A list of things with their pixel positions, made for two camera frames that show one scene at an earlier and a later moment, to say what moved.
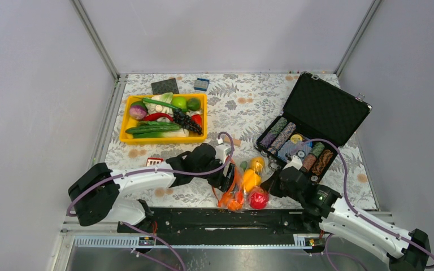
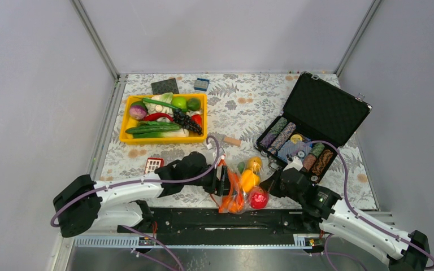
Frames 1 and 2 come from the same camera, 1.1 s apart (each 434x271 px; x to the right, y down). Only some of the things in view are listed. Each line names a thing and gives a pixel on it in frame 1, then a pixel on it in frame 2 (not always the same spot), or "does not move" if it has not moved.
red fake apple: x=258 y=198 does not move
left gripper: x=224 y=182 → x=221 y=187
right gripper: x=270 y=185 does not move
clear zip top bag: x=246 y=192 does not move
